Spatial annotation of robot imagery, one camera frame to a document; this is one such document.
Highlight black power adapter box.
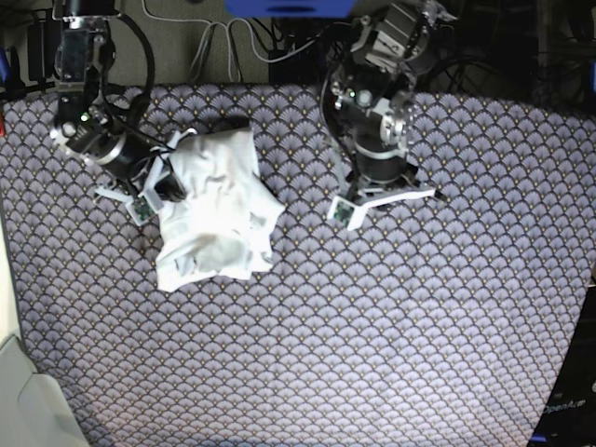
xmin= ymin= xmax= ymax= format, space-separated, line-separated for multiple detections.
xmin=268 ymin=45 xmax=326 ymax=85

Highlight white T-shirt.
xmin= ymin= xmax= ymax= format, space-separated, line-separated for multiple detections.
xmin=156 ymin=128 xmax=285 ymax=292

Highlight white grey cables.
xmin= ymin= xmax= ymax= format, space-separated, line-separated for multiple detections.
xmin=142 ymin=0 xmax=318 ymax=83

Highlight fan patterned table cloth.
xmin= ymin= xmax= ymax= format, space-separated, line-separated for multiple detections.
xmin=1 ymin=85 xmax=595 ymax=446

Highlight black adapter on rail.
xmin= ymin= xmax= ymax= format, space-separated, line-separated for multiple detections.
xmin=1 ymin=8 xmax=61 ymax=102

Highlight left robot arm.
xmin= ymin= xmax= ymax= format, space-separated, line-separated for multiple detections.
xmin=319 ymin=1 xmax=457 ymax=231

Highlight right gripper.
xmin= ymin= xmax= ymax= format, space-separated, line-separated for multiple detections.
xmin=60 ymin=123 xmax=197 ymax=224

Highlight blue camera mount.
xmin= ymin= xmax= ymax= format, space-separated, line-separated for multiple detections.
xmin=225 ymin=0 xmax=356 ymax=19

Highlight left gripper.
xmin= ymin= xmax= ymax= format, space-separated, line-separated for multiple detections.
xmin=327 ymin=139 xmax=438 ymax=231

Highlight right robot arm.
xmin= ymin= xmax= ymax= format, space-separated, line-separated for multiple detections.
xmin=50 ymin=1 xmax=196 ymax=225

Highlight black box with OpenArm label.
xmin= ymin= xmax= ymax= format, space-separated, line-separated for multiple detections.
xmin=528 ymin=286 xmax=595 ymax=446

